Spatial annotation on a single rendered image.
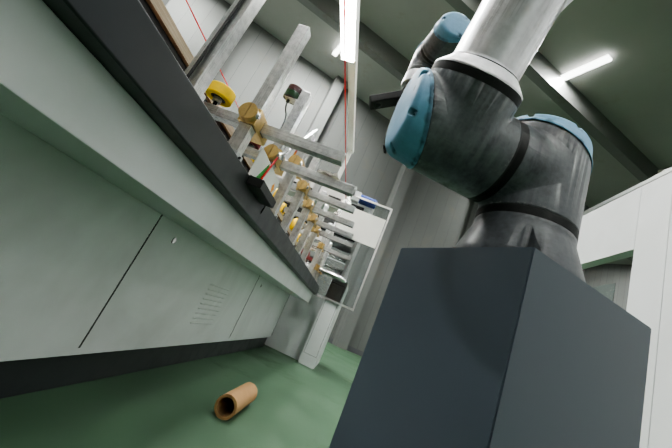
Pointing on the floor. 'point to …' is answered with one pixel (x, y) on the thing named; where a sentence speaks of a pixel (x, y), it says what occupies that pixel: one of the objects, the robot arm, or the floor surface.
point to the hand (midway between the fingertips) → (384, 142)
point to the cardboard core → (235, 401)
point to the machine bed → (109, 273)
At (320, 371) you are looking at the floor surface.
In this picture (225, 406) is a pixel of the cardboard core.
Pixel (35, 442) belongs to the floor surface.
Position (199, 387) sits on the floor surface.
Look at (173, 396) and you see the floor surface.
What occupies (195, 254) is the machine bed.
